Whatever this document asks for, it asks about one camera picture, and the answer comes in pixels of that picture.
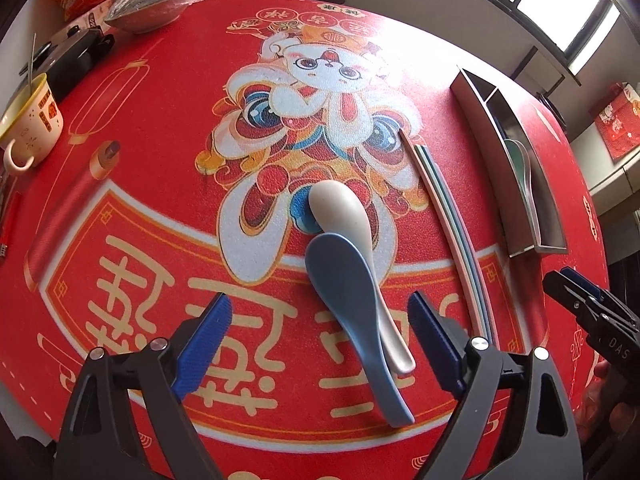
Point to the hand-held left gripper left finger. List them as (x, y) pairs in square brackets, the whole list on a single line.
[(202, 345)]

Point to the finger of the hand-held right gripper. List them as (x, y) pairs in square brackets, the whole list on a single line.
[(567, 295), (582, 282)]

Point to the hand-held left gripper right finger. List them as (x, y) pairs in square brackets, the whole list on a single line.
[(435, 345)]

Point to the blue plastic spoon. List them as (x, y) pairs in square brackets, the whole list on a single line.
[(340, 280)]

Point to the green plastic spoon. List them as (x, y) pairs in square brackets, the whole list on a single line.
[(520, 165)]

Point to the bundle of pastel chopsticks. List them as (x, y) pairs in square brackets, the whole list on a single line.
[(450, 210)]

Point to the stainless steel cutlery tray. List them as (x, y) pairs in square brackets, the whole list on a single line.
[(500, 160)]

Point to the white plastic spoon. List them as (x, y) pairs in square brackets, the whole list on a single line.
[(335, 205)]

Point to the person's right hand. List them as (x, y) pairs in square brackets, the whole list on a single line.
[(595, 385)]

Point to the cream refrigerator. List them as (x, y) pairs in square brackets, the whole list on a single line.
[(615, 180)]

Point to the red printed table mat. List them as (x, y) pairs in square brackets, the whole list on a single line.
[(175, 185)]

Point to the red printed cloth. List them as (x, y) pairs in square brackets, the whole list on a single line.
[(617, 120)]

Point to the dark wooden chair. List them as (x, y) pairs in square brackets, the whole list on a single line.
[(540, 80)]

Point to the cream printed mug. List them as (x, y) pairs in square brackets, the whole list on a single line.
[(35, 125)]

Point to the dark framed window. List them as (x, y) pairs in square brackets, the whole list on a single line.
[(565, 0)]

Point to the thin metal rod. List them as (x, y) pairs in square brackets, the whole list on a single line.
[(32, 60)]

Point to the bowl covered with plastic wrap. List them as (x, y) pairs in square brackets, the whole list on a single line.
[(150, 7)]

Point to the cream printed carton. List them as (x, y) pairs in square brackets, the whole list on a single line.
[(90, 20)]

